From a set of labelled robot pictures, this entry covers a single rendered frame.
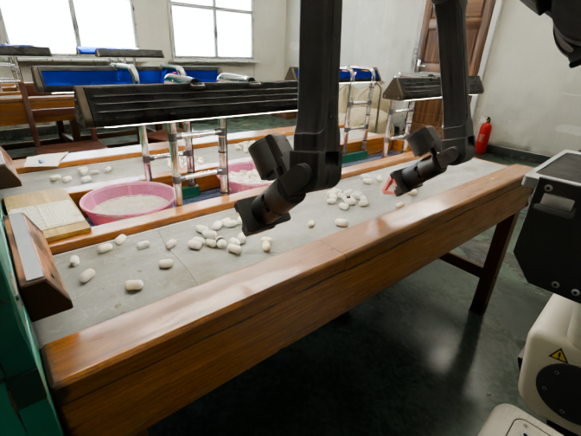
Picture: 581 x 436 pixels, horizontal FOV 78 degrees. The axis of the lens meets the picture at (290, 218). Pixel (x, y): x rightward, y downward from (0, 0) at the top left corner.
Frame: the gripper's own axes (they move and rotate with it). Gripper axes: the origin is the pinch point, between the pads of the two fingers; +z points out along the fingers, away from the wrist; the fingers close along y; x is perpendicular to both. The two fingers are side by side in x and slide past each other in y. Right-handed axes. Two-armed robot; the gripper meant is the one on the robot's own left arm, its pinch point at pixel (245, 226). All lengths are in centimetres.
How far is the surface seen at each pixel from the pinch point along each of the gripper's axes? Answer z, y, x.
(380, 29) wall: 210, -465, -273
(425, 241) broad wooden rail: 3, -56, 20
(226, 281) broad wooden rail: 2.1, 7.8, 9.2
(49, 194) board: 50, 28, -36
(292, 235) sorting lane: 11.8, -18.4, 4.0
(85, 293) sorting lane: 15.3, 30.3, 0.5
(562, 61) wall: 48, -485, -83
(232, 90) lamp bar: -2.2, -9.2, -31.3
